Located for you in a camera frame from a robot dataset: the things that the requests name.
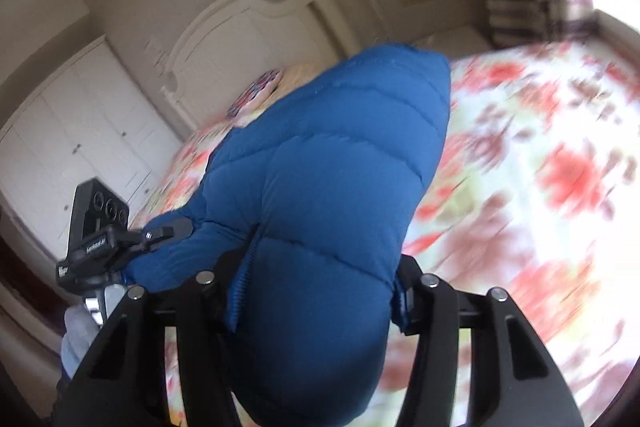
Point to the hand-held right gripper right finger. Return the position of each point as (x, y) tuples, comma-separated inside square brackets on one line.
[(402, 307)]

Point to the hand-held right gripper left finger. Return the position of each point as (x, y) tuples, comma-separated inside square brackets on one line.
[(240, 292)]

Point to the white wooden bed headboard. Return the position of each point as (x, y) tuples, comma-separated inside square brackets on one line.
[(240, 32)]

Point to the white lamp pole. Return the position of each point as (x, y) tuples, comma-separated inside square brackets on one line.
[(362, 2)]

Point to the patterned pink cushion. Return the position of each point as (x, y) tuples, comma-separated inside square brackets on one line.
[(255, 92)]

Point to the white nightstand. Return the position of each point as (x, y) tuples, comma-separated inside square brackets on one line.
[(452, 38)]

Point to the beige bay window ledge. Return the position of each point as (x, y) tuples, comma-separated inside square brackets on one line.
[(617, 24)]

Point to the person's left hand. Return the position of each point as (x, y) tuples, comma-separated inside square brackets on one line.
[(79, 337)]

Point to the floral duvet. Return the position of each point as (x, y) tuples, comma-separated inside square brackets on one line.
[(525, 207)]

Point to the pale yellow pillow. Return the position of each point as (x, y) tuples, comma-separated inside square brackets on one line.
[(297, 79)]

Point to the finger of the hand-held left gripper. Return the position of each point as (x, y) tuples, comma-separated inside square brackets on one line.
[(167, 232)]

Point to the blue quilted jacket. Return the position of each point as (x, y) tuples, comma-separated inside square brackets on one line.
[(325, 207)]

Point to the white wardrobe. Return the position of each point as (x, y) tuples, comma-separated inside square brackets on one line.
[(75, 127)]

